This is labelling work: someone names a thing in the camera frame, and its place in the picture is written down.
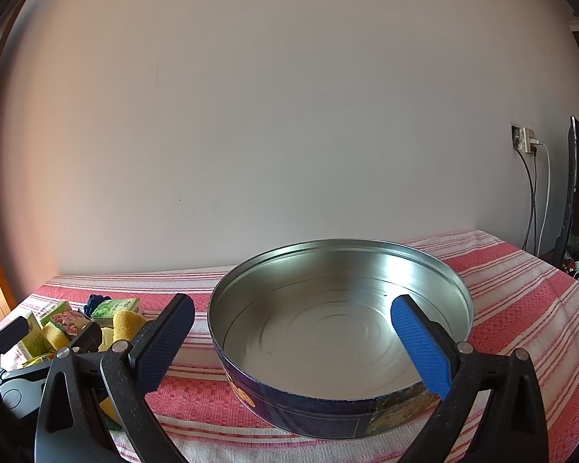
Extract yellow sponge green scourer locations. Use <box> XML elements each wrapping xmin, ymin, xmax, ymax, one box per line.
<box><xmin>112</xmin><ymin>311</ymin><xmax>148</xmax><ymax>354</ymax></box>
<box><xmin>98</xmin><ymin>327</ymin><xmax>122</xmax><ymax>430</ymax></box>
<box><xmin>42</xmin><ymin>334</ymin><xmax>72</xmax><ymax>357</ymax></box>

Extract white charger plug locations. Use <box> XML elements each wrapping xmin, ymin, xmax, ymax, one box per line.
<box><xmin>521</xmin><ymin>127</ymin><xmax>543</xmax><ymax>154</ymax></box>

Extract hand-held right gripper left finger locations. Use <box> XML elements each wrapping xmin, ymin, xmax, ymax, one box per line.
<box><xmin>33</xmin><ymin>293</ymin><xmax>196</xmax><ymax>463</ymax></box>

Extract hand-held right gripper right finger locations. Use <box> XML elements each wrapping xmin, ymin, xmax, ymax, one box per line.
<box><xmin>390</xmin><ymin>294</ymin><xmax>550</xmax><ymax>463</ymax></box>

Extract dark blue cloth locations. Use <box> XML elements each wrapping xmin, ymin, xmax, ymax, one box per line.
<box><xmin>84</xmin><ymin>294</ymin><xmax>113</xmax><ymax>316</ymax></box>

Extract large green tissue pack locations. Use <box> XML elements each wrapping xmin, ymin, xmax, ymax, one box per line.
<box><xmin>91</xmin><ymin>298</ymin><xmax>142</xmax><ymax>323</ymax></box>

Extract red striped tablecloth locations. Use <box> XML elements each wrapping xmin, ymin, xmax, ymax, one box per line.
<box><xmin>0</xmin><ymin>229</ymin><xmax>579</xmax><ymax>463</ymax></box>

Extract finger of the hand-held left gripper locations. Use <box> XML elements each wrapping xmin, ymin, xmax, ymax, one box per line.
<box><xmin>0</xmin><ymin>316</ymin><xmax>30</xmax><ymax>382</ymax></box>
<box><xmin>69</xmin><ymin>332</ymin><xmax>103</xmax><ymax>368</ymax></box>

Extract round blue metal tin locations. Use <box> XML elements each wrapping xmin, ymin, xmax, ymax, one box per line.
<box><xmin>207</xmin><ymin>237</ymin><xmax>474</xmax><ymax>441</ymax></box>

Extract pink snack packet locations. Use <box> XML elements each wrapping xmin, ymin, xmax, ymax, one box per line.
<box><xmin>49</xmin><ymin>323</ymin><xmax>91</xmax><ymax>348</ymax></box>

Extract black flat monitor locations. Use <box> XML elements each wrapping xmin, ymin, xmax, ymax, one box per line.
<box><xmin>552</xmin><ymin>116</ymin><xmax>579</xmax><ymax>266</ymax></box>

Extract black power cable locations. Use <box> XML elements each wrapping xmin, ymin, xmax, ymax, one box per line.
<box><xmin>515</xmin><ymin>147</ymin><xmax>539</xmax><ymax>256</ymax></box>

